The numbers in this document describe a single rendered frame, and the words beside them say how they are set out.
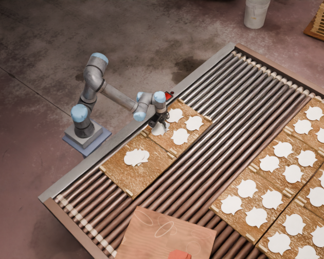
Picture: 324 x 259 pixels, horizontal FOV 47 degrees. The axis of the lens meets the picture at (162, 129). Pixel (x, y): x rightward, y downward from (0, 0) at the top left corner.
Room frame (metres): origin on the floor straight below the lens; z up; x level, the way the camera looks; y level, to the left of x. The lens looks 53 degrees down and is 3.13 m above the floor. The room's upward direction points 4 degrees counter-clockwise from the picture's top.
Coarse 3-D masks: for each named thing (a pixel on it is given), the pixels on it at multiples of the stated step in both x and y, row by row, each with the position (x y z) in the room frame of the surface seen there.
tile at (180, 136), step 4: (180, 128) 1.62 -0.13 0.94; (176, 132) 1.59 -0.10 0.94; (180, 132) 1.58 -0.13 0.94; (184, 132) 1.58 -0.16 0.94; (176, 136) 1.55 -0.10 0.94; (180, 136) 1.55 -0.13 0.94; (184, 136) 1.55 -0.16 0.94; (188, 136) 1.55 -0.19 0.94; (176, 140) 1.51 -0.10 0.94; (180, 140) 1.51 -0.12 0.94; (184, 140) 1.51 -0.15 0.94; (176, 144) 1.48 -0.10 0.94; (180, 144) 1.48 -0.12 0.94
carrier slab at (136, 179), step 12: (132, 144) 1.51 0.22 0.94; (144, 144) 1.50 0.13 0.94; (156, 144) 1.50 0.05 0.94; (120, 156) 1.42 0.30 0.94; (156, 156) 1.40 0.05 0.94; (168, 156) 1.39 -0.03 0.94; (108, 168) 1.33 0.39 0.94; (120, 168) 1.32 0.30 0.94; (132, 168) 1.31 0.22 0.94; (144, 168) 1.31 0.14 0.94; (156, 168) 1.30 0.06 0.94; (120, 180) 1.22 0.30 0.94; (132, 180) 1.22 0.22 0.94; (144, 180) 1.21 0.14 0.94; (132, 192) 1.13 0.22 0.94
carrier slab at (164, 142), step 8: (176, 104) 1.86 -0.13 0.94; (184, 104) 1.85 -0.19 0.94; (168, 112) 1.79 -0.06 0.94; (184, 112) 1.78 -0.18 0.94; (192, 112) 1.77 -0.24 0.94; (184, 120) 1.70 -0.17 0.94; (144, 128) 1.65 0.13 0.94; (168, 128) 1.63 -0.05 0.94; (176, 128) 1.63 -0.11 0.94; (184, 128) 1.62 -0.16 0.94; (200, 128) 1.61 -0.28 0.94; (152, 136) 1.57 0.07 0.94; (160, 136) 1.57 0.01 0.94; (168, 136) 1.56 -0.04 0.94; (192, 136) 1.55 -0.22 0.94; (160, 144) 1.49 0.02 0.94; (168, 144) 1.49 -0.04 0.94; (184, 144) 1.48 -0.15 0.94; (176, 152) 1.42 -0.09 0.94
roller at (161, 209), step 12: (288, 84) 2.00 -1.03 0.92; (276, 96) 1.88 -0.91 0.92; (264, 108) 1.77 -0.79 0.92; (252, 120) 1.67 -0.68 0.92; (240, 132) 1.57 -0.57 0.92; (228, 144) 1.47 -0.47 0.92; (216, 156) 1.37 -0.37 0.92; (204, 168) 1.29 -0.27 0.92; (192, 180) 1.20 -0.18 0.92; (180, 192) 1.12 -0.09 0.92; (168, 204) 1.04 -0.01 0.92
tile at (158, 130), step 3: (159, 123) 1.67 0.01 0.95; (156, 126) 1.65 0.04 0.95; (159, 126) 1.65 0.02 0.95; (162, 126) 1.64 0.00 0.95; (153, 129) 1.62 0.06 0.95; (156, 129) 1.62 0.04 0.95; (159, 129) 1.62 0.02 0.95; (162, 129) 1.62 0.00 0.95; (168, 129) 1.61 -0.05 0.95; (153, 132) 1.60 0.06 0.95; (156, 132) 1.60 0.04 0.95; (159, 132) 1.59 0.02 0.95; (162, 132) 1.59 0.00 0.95; (165, 132) 1.60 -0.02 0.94; (156, 135) 1.57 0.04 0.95; (162, 135) 1.57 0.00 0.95
